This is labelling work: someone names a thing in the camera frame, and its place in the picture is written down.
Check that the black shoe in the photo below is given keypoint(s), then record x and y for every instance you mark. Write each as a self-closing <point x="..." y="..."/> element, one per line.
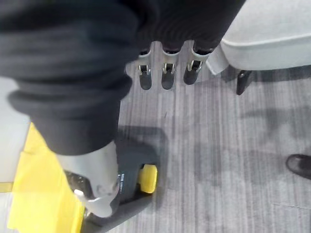
<point x="300" y="166"/>

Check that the grey upholstered sofa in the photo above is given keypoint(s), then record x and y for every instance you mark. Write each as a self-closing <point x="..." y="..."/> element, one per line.
<point x="272" y="34"/>

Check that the yellow caster wheel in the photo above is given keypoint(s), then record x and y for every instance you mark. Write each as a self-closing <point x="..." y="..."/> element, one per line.
<point x="148" y="179"/>

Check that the yellow flat panel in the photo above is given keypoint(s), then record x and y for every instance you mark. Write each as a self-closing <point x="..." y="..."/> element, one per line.
<point x="43" y="189"/>

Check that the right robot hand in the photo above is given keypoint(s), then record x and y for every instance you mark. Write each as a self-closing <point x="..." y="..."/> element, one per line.
<point x="73" y="60"/>

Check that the black sofa leg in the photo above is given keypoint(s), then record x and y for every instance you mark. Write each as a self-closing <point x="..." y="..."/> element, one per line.
<point x="243" y="82"/>

